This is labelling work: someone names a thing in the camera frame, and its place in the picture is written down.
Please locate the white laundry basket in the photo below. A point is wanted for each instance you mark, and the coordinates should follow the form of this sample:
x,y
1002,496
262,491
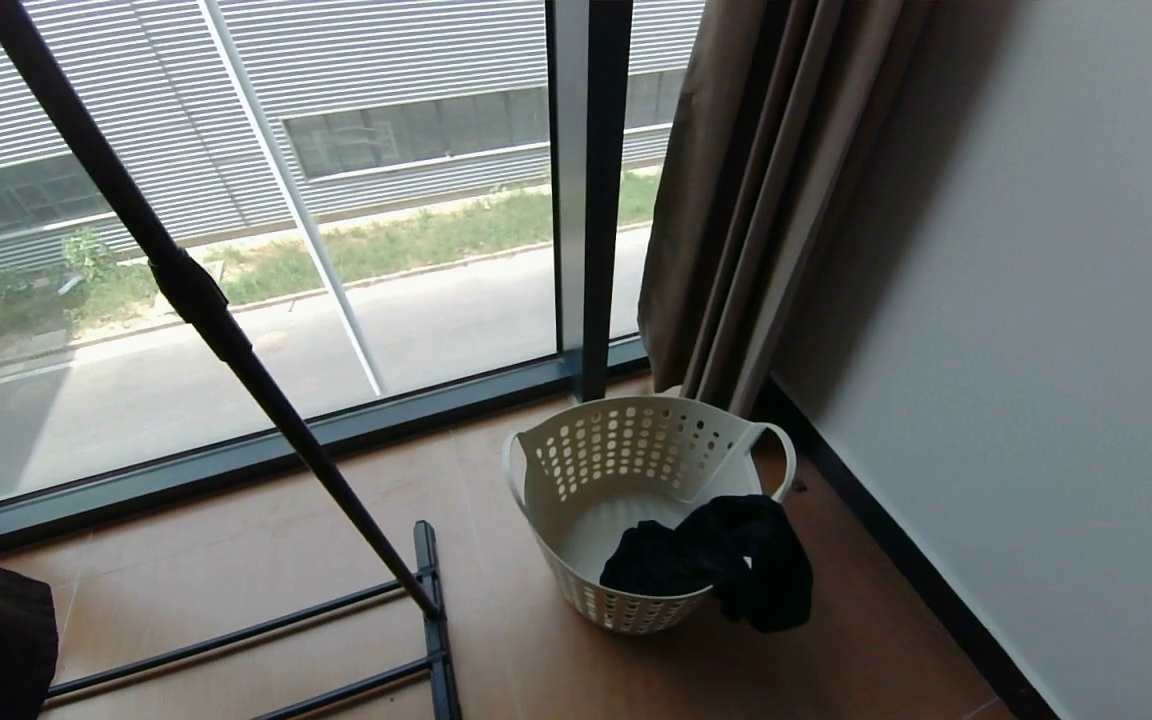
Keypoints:
x,y
576,530

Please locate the heap of clothes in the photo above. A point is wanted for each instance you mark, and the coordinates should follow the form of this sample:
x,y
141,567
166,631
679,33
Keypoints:
x,y
736,560

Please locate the black clothes rack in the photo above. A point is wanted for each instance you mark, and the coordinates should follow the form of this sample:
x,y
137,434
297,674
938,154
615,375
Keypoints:
x,y
191,290

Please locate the window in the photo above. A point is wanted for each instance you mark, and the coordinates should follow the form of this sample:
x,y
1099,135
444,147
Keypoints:
x,y
586,200

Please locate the brown curtain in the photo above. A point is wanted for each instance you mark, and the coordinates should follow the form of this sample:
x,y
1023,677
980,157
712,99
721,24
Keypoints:
x,y
736,200

